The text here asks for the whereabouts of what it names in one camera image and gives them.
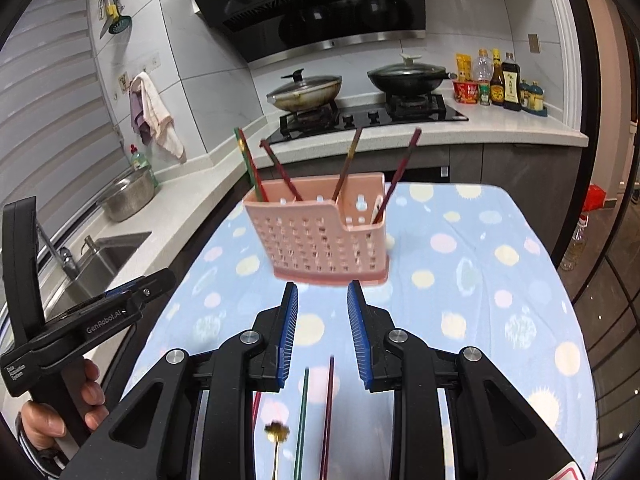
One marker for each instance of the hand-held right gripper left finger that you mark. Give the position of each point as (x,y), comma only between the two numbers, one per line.
(289,340)

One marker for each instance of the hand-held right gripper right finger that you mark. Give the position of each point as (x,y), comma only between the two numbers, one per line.
(357,340)

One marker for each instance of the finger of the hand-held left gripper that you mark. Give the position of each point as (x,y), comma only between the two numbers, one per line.
(145,290)

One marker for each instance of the green chopstick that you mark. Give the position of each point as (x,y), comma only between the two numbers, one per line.
(302,420)
(248,160)

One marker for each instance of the purple chopstick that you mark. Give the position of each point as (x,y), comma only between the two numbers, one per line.
(280,169)
(327,420)

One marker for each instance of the gold flower spoon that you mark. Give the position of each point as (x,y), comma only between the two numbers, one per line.
(277,432)

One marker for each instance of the pink perforated utensil basket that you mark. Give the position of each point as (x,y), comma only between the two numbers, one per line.
(310,240)

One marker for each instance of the dark red chopstick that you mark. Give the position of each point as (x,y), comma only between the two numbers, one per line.
(402,162)

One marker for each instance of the person's left hand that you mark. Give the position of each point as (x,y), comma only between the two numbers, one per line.
(94,390)

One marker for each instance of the stainless steel sink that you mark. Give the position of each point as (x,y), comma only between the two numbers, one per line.
(110,255)

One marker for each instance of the sink soap dispenser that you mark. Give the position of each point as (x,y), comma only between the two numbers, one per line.
(90,246)

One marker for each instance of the chrome faucet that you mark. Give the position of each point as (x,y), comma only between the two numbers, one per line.
(67,260)

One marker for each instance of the steel pot by sink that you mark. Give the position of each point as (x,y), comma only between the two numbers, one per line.
(127,197)

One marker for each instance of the blue dotted tablecloth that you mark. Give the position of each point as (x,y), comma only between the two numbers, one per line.
(450,285)

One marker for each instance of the green dish soap bottle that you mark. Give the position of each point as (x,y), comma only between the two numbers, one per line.
(140,161)

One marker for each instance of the pink hanging towel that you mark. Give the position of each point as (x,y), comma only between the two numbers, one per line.
(162,120)

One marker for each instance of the purple hanging towel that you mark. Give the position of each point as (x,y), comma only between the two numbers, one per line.
(137,117)

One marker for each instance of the white window blinds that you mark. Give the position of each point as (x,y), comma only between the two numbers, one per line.
(50,110)

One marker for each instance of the black gas stove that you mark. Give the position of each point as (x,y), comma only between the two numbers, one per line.
(360,117)

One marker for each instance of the clear plastic oil bottle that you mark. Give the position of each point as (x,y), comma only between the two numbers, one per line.
(575,247)

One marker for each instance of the dark kitchen cabinet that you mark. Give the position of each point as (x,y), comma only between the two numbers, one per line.
(525,170)

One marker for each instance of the golden wok with glass lid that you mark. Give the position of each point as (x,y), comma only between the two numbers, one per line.
(305,92)

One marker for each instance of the black wok with lid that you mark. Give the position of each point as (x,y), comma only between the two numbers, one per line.
(407,77)

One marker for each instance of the red instant noodle cup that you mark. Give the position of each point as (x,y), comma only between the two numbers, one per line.
(466,92)

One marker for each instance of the small green cap jar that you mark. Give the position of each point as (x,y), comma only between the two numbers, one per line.
(485,96)

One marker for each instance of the red package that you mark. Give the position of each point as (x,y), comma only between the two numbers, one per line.
(595,198)

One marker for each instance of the brown sauce bottle yellow label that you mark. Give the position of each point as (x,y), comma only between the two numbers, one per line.
(497,85)

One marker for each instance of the yellow seasoning packet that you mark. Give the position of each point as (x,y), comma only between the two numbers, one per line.
(463,67)

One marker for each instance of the condiment jar set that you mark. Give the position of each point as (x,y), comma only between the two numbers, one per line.
(533,100)

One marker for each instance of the dark soy sauce bottle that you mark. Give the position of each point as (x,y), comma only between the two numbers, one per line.
(511,85)

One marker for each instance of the black range hood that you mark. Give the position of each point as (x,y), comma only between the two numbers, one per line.
(310,5)

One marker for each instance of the wall power outlet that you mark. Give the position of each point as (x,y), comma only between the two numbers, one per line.
(123,82)

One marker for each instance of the wall switch plate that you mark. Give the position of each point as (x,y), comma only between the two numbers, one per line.
(534,43)

